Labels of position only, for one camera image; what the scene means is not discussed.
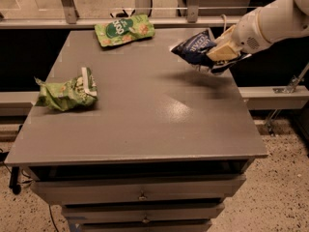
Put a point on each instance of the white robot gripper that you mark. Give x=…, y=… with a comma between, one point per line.
x=248, y=34

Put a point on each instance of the blue kettle chip bag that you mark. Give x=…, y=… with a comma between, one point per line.
x=194, y=52

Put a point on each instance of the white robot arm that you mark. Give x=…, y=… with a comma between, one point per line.
x=261, y=28

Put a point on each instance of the green rice chip bag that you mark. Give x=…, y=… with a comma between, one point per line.
x=124, y=30

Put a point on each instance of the crumpled light green chip bag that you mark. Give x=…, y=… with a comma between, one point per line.
x=79, y=91

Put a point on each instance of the grey top drawer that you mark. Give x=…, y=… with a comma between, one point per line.
x=138, y=189

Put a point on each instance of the grey drawer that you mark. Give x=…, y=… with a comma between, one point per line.
x=139, y=213
x=138, y=189
x=153, y=226

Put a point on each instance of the grey bottom drawer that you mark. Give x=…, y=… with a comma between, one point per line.
x=153, y=226

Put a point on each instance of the grey middle drawer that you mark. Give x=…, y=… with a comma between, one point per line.
x=139, y=213

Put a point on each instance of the metal railing frame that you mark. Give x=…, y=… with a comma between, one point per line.
x=64, y=14

